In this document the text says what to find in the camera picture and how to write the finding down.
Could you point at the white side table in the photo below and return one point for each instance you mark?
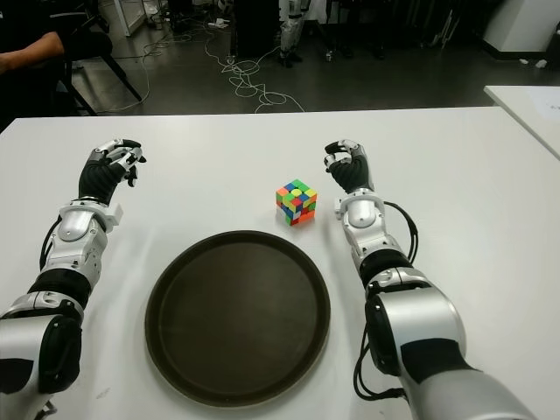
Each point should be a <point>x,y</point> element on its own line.
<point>525,109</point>

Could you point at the multicoloured Rubik's cube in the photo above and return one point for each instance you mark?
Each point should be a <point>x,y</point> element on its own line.
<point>296,201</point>

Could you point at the black cabinet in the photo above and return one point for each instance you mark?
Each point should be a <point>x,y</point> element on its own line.
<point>256,26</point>

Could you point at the round dark brown plate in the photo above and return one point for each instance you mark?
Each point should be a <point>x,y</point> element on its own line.
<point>238,319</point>

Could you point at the seated person in black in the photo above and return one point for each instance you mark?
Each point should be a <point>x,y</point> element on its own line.
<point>26,52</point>

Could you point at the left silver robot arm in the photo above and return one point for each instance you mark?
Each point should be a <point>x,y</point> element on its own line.
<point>74,245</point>

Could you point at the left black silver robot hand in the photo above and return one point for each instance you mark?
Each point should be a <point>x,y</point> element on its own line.
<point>98,177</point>

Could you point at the silver humanoid robot legs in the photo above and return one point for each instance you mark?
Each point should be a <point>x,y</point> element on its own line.
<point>289,30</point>

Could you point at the white glass-front cabinet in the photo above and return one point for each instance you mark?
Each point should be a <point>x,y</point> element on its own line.
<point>124,15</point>

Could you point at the white power strip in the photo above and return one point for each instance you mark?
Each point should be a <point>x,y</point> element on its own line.
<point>219,23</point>

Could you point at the white slanted cabinet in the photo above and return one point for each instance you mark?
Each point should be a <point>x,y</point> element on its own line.
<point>520,26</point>

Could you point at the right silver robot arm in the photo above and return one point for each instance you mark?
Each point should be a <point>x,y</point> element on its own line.
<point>420,324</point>

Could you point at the small white floor object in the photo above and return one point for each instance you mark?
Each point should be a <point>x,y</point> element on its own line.
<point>541,64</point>

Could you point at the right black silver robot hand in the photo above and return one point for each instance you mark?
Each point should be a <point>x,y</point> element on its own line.
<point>352,170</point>

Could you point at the black chair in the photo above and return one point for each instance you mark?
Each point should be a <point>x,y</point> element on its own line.
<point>92,44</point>

